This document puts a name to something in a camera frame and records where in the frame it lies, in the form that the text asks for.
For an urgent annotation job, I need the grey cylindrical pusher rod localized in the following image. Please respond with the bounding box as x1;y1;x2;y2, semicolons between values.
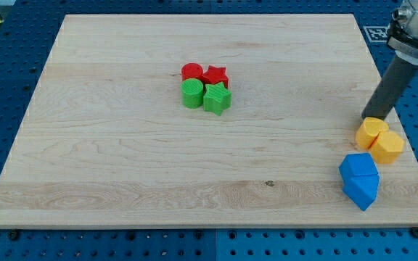
361;51;418;120

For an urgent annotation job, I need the yellow heart block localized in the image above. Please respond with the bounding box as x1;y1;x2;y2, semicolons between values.
355;117;389;149

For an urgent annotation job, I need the yellow hexagon block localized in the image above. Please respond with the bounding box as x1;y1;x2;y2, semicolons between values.
368;131;405;164

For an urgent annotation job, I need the blue cube block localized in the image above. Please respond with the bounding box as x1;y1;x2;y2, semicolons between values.
338;153;379;180

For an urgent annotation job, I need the white fiducial marker tag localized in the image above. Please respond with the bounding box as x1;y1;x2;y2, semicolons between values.
364;25;388;43

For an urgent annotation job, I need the blue pentagon block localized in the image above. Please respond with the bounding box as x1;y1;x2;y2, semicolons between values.
343;175;380;211

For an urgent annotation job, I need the green star block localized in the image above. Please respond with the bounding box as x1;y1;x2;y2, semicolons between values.
203;82;231;116

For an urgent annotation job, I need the red star block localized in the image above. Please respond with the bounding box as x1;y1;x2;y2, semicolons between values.
201;65;229;89

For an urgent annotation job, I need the wooden board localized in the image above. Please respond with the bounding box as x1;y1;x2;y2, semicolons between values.
0;14;418;229

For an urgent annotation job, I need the green cylinder block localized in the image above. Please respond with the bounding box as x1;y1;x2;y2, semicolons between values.
181;78;204;109

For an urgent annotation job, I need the red cylinder block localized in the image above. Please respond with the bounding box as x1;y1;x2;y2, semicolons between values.
181;62;204;81

